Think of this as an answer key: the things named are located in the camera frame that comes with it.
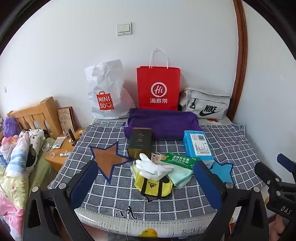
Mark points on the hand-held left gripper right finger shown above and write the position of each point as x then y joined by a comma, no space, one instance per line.
208,185

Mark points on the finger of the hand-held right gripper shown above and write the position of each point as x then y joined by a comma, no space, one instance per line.
267,175
286,163

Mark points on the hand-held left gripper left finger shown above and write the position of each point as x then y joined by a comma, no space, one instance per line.
84,185

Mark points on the light green tissue pack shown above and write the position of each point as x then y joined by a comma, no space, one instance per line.
182,177

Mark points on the green plastic packet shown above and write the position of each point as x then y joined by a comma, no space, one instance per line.
182,161

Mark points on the yellow mesh bag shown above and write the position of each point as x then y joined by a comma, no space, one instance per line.
155,187

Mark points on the white glove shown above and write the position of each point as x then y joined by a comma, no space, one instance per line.
150,166

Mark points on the grey checked cloth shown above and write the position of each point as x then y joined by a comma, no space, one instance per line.
115,194

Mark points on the wooden nightstand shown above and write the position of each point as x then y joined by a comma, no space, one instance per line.
60,160

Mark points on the blue tissue pack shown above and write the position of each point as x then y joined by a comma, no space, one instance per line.
197,148

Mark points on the white printed bed sheet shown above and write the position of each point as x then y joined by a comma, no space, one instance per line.
104,223

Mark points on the green bed sheet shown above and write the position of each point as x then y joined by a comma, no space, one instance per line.
40,176

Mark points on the dark small bottle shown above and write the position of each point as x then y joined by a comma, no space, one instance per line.
72,138

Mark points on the clear glass cup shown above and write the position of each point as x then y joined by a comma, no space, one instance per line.
49,150

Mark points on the black and white spotted pillow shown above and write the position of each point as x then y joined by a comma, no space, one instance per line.
34,148

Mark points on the dark square tea tin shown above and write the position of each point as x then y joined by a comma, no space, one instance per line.
140,143

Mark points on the colourful printed quilt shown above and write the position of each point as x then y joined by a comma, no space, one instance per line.
13,166

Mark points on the purple towel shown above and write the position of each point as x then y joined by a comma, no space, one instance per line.
166,125

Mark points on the grey waist bag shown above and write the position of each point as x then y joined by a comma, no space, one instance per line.
208,104

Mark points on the wooden headboard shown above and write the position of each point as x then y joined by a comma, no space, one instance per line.
32,115

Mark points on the purple plush toy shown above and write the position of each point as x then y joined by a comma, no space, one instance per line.
10,126

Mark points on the white plastic shopping bag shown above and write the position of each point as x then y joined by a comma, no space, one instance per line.
108,81

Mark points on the red paper bag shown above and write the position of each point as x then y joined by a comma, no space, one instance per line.
158,90

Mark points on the brown wooden door frame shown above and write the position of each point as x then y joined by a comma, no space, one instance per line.
240,58

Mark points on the white wall light switch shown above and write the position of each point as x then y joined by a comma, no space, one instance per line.
124,29

